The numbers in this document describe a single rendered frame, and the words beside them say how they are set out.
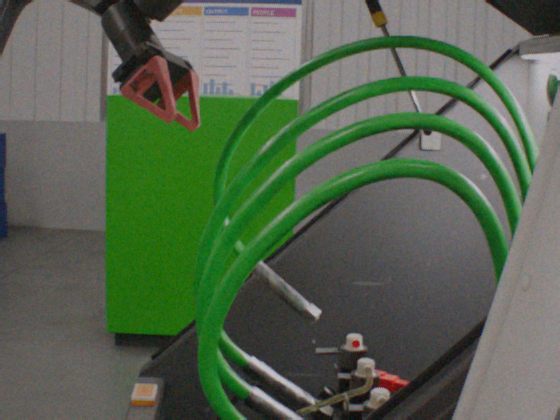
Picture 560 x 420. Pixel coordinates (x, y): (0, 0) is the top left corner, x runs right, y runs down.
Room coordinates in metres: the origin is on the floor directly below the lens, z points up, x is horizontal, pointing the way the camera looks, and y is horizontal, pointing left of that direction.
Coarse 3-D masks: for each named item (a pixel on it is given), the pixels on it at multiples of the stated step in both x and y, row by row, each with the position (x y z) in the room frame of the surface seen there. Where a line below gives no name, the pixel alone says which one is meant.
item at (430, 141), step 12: (372, 0) 1.13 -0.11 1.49; (372, 12) 1.14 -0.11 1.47; (384, 24) 1.13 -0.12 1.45; (384, 36) 1.14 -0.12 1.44; (396, 60) 1.14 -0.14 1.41; (420, 108) 1.14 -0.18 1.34; (420, 132) 1.14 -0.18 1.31; (432, 132) 1.13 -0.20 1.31; (420, 144) 1.14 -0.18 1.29; (432, 144) 1.13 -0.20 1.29
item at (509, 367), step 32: (544, 160) 0.46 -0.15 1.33; (544, 192) 0.46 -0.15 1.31; (544, 224) 0.43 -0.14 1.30; (512, 256) 0.46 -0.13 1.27; (544, 256) 0.41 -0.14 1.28; (512, 288) 0.46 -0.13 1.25; (544, 288) 0.40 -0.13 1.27; (512, 320) 0.43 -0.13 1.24; (544, 320) 0.39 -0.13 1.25; (480, 352) 0.46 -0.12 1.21; (512, 352) 0.41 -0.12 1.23; (544, 352) 0.37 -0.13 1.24; (480, 384) 0.45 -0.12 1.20; (512, 384) 0.40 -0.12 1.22; (544, 384) 0.36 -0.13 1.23; (480, 416) 0.42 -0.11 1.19; (512, 416) 0.38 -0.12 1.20; (544, 416) 0.35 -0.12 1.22
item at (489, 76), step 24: (336, 48) 0.91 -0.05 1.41; (360, 48) 0.90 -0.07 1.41; (384, 48) 0.89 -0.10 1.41; (432, 48) 0.87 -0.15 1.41; (456, 48) 0.86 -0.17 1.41; (312, 72) 0.92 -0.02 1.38; (480, 72) 0.85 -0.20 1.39; (264, 96) 0.93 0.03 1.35; (504, 96) 0.84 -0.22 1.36; (240, 120) 0.94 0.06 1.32; (528, 144) 0.83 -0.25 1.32; (216, 168) 0.95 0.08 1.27; (216, 192) 0.95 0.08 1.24
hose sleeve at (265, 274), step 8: (264, 264) 0.94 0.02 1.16; (256, 272) 0.93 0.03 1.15; (264, 272) 0.93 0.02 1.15; (272, 272) 0.93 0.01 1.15; (264, 280) 0.93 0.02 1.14; (272, 280) 0.93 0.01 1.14; (280, 280) 0.93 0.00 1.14; (272, 288) 0.92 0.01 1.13; (280, 288) 0.92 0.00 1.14; (288, 288) 0.92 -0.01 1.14; (280, 296) 0.92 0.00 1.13; (288, 296) 0.92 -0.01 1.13; (296, 296) 0.92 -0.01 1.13; (288, 304) 0.92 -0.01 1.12; (296, 304) 0.91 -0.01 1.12; (304, 304) 0.91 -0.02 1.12
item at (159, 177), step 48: (240, 96) 4.58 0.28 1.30; (144, 144) 4.06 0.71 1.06; (192, 144) 4.08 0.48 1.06; (240, 144) 4.10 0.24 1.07; (144, 192) 4.07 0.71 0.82; (192, 192) 4.08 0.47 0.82; (288, 192) 4.12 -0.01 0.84; (144, 240) 4.07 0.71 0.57; (192, 240) 4.08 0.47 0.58; (240, 240) 4.10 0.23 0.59; (144, 288) 4.07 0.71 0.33; (192, 288) 4.08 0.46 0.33; (144, 336) 4.10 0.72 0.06
